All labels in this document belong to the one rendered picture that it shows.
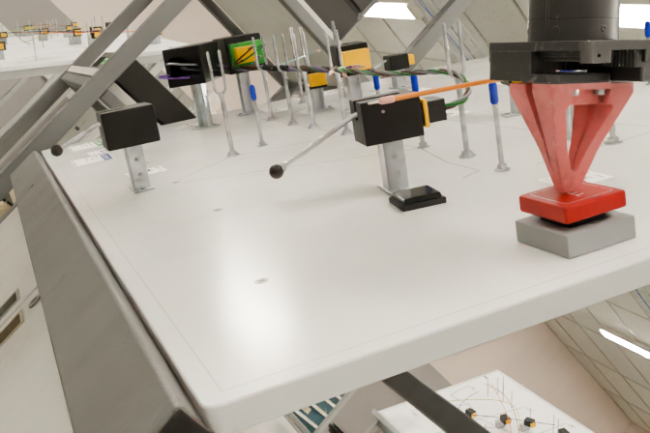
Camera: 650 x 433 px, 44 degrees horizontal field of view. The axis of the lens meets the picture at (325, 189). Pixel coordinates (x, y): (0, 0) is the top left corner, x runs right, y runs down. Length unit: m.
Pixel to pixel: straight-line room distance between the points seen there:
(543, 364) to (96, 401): 11.95
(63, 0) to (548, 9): 7.84
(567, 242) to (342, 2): 1.36
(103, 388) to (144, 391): 0.05
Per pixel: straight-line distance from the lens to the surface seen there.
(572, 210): 0.54
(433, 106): 0.75
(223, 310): 0.54
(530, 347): 12.09
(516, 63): 0.55
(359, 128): 0.75
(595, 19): 0.53
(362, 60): 1.27
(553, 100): 0.52
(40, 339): 0.84
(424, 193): 0.70
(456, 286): 0.51
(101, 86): 1.61
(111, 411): 0.48
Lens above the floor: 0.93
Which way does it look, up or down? 9 degrees up
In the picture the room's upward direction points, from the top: 41 degrees clockwise
